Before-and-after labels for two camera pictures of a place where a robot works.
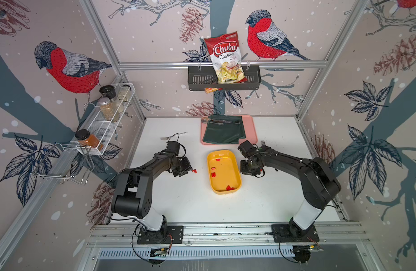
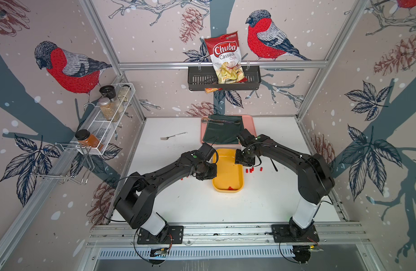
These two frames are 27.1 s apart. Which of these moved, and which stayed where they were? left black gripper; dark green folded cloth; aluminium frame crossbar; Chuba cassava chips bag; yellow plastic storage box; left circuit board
Moved: left black gripper; yellow plastic storage box
Stayed: left circuit board; aluminium frame crossbar; dark green folded cloth; Chuba cassava chips bag
